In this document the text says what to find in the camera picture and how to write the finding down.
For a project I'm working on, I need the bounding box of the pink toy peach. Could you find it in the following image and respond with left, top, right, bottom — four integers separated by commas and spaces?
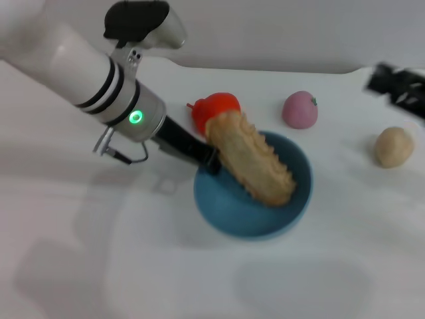
282, 90, 319, 130

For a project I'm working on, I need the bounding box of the red toy pear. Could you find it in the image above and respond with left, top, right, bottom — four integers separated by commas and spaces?
186, 92, 242, 136

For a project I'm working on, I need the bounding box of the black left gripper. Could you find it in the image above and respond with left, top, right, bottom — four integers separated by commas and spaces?
151, 114, 222, 176

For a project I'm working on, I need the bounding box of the long toasted bread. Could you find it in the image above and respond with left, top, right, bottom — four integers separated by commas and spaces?
204, 110, 298, 208

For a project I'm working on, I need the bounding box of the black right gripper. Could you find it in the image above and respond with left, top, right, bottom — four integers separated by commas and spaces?
363, 62, 425, 120

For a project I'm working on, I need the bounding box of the blue bowl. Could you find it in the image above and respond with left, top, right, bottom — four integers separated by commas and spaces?
193, 130, 314, 239

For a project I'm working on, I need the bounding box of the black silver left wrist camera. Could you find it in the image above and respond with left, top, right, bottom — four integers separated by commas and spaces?
102, 0, 188, 51

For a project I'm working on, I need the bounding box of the beige toy potato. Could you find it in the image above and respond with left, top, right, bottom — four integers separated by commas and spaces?
375, 126, 416, 169

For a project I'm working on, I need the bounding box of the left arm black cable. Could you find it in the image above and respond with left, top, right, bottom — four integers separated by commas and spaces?
94, 127, 149, 165

